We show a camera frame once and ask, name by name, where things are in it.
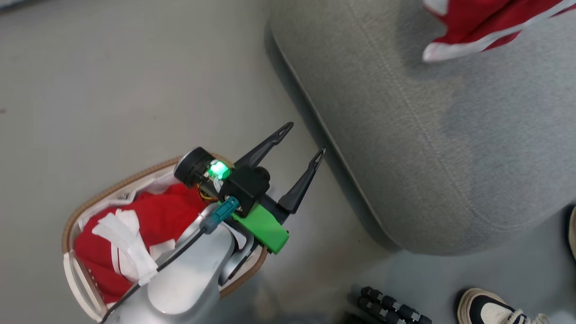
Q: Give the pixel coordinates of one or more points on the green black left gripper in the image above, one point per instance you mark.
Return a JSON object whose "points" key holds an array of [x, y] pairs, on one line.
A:
{"points": [[265, 229]]}

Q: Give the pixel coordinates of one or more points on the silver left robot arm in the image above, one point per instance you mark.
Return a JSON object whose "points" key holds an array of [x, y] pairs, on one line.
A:
{"points": [[193, 274]]}

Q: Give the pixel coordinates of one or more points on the grey fabric sofa seat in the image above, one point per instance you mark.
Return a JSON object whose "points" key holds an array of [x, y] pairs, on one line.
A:
{"points": [[432, 148]]}

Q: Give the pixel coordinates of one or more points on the white woven-rim laundry basket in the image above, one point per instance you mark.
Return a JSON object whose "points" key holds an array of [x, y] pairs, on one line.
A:
{"points": [[72, 279]]}

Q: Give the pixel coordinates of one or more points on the red garment with white stripes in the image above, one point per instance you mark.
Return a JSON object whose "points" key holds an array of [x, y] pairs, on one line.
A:
{"points": [[162, 220]]}

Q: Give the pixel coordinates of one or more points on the black roller wheel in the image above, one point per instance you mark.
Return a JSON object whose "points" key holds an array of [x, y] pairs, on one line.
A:
{"points": [[389, 308]]}

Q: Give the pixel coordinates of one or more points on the white black sneaker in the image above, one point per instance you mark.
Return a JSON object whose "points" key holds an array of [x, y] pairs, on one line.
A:
{"points": [[490, 310]]}

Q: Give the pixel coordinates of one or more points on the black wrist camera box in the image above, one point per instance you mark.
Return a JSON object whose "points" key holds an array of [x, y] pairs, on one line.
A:
{"points": [[245, 186]]}

